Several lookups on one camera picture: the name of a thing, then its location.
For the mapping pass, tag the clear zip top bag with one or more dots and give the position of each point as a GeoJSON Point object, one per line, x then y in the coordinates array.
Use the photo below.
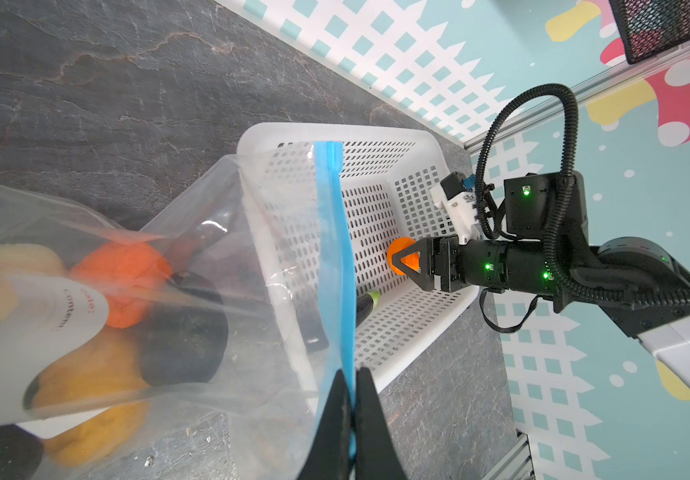
{"type": "Point", "coordinates": [238, 299]}

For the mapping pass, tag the white plastic basket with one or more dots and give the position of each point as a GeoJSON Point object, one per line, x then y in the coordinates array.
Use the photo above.
{"type": "Point", "coordinates": [411, 198]}

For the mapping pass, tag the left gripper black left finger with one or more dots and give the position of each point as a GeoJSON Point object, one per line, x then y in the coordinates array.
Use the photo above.
{"type": "Point", "coordinates": [329, 455]}

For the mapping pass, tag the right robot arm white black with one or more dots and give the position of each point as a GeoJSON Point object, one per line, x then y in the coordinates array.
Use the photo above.
{"type": "Point", "coordinates": [640, 287]}

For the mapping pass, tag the dark food piece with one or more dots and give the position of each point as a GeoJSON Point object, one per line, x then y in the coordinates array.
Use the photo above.
{"type": "Point", "coordinates": [180, 344]}
{"type": "Point", "coordinates": [20, 453]}

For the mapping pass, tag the black long food stick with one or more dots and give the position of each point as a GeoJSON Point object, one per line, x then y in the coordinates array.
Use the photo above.
{"type": "Point", "coordinates": [365, 304]}

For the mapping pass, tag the yellow food piece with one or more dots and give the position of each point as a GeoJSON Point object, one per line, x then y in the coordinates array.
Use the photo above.
{"type": "Point", "coordinates": [106, 366]}

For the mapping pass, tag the black wire wall basket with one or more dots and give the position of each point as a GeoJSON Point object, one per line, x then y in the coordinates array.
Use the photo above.
{"type": "Point", "coordinates": [650, 27]}

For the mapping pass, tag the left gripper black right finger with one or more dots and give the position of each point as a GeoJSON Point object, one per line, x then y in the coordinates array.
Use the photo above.
{"type": "Point", "coordinates": [375, 456]}

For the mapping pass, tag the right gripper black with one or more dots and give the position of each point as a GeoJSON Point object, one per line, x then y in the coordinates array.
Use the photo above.
{"type": "Point", "coordinates": [435, 263]}

